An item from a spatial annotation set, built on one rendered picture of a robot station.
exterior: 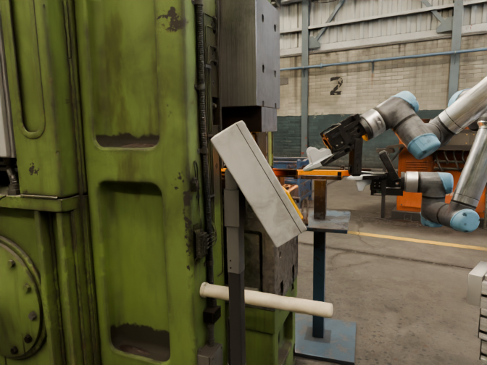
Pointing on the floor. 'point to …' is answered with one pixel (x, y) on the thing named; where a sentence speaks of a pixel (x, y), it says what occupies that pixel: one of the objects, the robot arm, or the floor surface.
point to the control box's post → (235, 285)
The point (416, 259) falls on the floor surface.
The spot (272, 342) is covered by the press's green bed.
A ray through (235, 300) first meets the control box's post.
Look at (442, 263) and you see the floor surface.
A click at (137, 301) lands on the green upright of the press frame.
